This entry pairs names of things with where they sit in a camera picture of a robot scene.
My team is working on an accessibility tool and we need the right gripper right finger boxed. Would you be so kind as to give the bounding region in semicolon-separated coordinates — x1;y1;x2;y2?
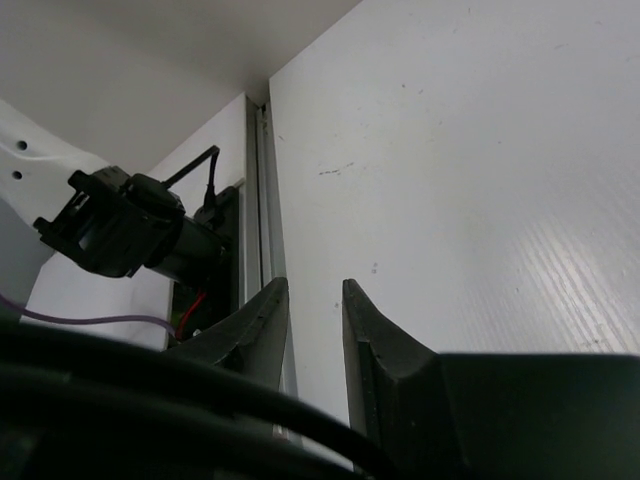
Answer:
342;279;639;479

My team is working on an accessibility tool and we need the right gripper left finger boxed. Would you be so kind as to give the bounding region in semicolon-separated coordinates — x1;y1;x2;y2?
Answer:
160;277;289;395

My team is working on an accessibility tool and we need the black headset with cable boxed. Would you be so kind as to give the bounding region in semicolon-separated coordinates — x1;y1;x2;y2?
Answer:
1;324;399;479

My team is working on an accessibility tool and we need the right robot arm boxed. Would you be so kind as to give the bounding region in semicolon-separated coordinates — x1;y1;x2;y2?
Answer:
1;105;639;479

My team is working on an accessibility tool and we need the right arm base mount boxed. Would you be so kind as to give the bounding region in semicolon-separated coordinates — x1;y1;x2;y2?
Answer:
163;145;240;342

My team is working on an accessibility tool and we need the aluminium rail front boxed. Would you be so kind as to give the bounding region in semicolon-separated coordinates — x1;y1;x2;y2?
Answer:
242;94;306;446

